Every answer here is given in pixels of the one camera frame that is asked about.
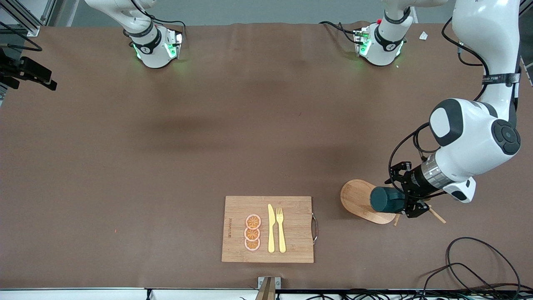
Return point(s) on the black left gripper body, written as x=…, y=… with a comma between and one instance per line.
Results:
x=411, y=181

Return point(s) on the dark green cup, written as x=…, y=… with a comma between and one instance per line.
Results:
x=385, y=200

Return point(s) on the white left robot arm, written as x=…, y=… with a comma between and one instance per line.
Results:
x=470, y=137

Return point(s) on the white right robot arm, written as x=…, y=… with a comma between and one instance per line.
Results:
x=154, y=54

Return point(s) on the wooden cup rack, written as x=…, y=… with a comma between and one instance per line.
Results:
x=358, y=200

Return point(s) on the bamboo cutting board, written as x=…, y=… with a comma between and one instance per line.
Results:
x=291, y=250

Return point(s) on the yellow plastic fork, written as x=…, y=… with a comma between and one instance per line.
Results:
x=281, y=237

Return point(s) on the white paper scrap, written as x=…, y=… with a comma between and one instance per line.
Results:
x=423, y=36

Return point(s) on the brown table cover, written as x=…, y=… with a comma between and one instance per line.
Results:
x=266, y=125

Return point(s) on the yellow plastic knife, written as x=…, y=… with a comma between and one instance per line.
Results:
x=271, y=233

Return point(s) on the orange slice toy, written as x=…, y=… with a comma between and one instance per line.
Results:
x=253, y=221

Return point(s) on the aluminium frame profile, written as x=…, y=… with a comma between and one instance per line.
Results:
x=31, y=29

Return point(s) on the small metal bracket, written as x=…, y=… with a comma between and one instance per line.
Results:
x=278, y=282

